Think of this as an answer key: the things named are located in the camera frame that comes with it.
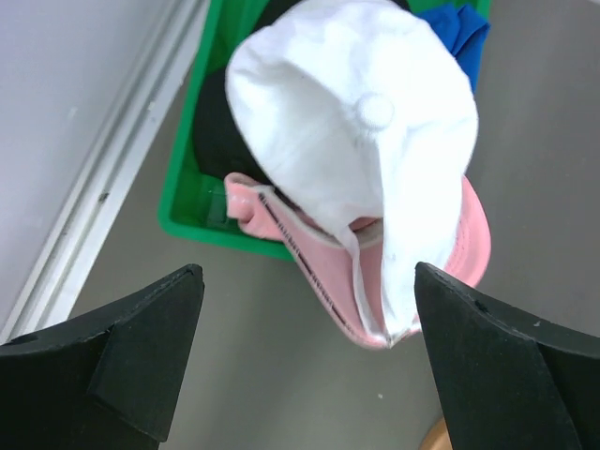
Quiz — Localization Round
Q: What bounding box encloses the blue item in bin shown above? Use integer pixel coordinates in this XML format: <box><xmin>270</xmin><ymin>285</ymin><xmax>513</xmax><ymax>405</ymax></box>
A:
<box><xmin>416</xmin><ymin>4</ymin><xmax>490</xmax><ymax>92</ymax></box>

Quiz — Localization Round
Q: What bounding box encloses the wooden mushroom hat stand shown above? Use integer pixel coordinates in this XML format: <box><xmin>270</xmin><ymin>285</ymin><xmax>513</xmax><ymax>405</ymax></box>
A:
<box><xmin>419</xmin><ymin>418</ymin><xmax>453</xmax><ymax>450</ymax></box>

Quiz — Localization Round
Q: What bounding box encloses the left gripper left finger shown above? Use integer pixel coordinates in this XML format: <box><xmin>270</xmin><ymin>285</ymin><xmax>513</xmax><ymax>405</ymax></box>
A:
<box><xmin>1</xmin><ymin>264</ymin><xmax>204</xmax><ymax>449</ymax></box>

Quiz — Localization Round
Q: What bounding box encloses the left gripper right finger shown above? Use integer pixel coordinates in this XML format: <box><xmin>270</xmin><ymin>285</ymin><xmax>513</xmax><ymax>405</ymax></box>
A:
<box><xmin>414</xmin><ymin>262</ymin><xmax>599</xmax><ymax>449</ymax></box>

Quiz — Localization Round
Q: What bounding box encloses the pink white baseball cap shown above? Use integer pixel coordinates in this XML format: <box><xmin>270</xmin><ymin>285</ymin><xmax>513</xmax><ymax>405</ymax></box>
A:
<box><xmin>224</xmin><ymin>172</ymin><xmax>491</xmax><ymax>350</ymax></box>

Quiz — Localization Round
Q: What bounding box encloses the green plastic bin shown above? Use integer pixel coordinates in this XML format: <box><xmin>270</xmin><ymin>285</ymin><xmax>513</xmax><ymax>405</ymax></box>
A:
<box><xmin>158</xmin><ymin>1</ymin><xmax>491</xmax><ymax>261</ymax></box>

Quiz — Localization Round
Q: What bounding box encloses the black cap in bin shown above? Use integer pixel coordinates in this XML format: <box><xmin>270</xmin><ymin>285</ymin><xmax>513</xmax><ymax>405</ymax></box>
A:
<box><xmin>191</xmin><ymin>67</ymin><xmax>272</xmax><ymax>185</ymax></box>

